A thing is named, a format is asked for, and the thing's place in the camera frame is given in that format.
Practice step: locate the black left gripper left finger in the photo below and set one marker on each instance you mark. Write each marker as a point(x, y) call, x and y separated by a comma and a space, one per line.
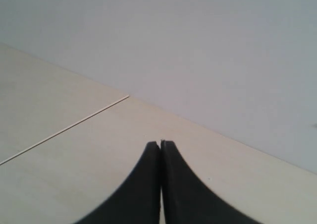
point(137, 199)

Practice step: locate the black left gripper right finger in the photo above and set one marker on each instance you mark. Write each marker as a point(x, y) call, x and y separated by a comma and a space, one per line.
point(186, 199)

